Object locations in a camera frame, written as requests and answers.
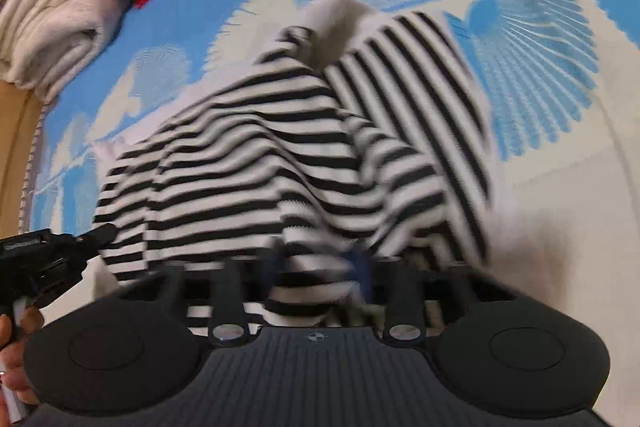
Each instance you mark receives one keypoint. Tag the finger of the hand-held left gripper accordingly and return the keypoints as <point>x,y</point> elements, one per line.
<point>97,237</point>

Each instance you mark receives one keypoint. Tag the striped shirt with white vest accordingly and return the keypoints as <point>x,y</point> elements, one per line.
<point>250,157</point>

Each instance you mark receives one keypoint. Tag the wooden headboard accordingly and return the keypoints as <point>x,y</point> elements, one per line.
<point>15,147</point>

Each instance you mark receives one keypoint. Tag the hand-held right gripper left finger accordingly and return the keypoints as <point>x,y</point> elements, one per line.
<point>272,268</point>

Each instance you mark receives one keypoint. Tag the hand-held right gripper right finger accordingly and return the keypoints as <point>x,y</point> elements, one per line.
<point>360,268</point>

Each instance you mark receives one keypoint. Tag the person's left hand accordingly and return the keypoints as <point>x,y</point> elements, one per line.
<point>17,347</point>

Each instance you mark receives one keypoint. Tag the blue and cream bed sheet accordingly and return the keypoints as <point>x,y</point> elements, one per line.
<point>550,207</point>

